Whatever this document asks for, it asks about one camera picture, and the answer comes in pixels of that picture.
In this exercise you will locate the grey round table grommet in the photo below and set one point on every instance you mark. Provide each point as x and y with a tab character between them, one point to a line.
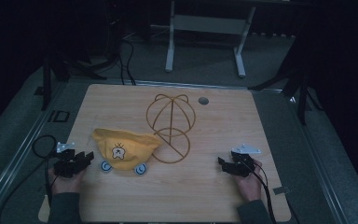
203	100

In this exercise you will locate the grey tape piece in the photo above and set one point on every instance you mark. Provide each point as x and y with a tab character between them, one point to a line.
281	190

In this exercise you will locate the yellow bear print hat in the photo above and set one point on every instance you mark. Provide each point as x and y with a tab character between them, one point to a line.
124	149

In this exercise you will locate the black tripod stand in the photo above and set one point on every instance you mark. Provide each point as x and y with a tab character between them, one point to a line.
48	81
301	93

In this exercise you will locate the person's left hand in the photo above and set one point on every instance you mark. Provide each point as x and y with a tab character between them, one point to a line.
66	184

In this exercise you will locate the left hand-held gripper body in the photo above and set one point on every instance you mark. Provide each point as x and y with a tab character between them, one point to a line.
66	165

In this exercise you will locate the white metal desk frame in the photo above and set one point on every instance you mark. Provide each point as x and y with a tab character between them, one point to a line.
205	25

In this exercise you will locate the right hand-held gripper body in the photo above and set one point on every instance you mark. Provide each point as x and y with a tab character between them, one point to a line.
244	161

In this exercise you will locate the person's right hand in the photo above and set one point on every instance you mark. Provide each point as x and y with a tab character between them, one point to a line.
249	186

